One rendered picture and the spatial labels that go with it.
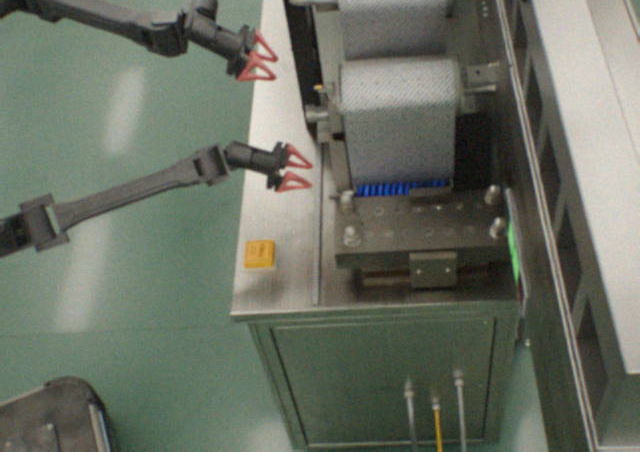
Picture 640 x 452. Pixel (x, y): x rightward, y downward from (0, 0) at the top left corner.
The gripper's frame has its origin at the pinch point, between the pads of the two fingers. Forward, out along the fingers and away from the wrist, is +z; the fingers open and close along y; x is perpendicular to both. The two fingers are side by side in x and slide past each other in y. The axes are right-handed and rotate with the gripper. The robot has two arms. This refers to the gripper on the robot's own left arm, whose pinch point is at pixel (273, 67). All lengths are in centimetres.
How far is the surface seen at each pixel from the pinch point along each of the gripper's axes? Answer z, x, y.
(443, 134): 37.8, 9.8, 6.3
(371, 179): 33.6, -10.9, 6.4
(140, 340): 31, -150, -15
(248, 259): 18.2, -39.9, 18.7
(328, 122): 20.6, -10.0, -4.1
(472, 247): 51, 1, 26
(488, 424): 107, -54, 32
